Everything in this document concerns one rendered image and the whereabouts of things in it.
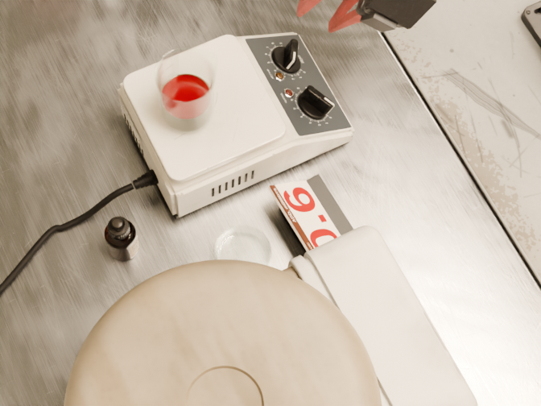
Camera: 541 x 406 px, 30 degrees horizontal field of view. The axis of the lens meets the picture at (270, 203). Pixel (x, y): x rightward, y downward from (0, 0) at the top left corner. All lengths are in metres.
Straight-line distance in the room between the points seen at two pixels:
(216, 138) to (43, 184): 0.19
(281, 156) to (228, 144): 0.06
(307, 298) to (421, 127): 0.73
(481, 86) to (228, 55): 0.28
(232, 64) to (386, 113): 0.18
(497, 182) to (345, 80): 0.19
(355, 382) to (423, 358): 0.03
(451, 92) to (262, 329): 0.78
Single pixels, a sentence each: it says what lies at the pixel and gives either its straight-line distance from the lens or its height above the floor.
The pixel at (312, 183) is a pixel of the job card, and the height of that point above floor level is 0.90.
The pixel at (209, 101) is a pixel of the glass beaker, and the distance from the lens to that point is 0.89.
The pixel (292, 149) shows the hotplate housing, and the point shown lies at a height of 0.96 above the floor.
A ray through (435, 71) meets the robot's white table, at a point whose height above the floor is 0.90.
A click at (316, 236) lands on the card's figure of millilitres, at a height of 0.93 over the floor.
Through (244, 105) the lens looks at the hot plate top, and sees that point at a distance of 0.94.
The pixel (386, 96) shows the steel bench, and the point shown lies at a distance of 1.06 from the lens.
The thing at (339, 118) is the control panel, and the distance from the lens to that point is 1.00.
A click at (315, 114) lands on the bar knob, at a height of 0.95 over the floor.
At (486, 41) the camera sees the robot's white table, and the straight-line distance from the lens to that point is 1.12.
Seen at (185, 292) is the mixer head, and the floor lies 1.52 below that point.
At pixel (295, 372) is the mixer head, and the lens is 0.32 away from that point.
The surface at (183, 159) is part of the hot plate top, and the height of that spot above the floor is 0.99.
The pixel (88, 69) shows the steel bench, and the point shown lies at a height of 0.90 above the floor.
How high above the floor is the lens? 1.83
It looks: 68 degrees down
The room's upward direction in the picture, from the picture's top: 8 degrees clockwise
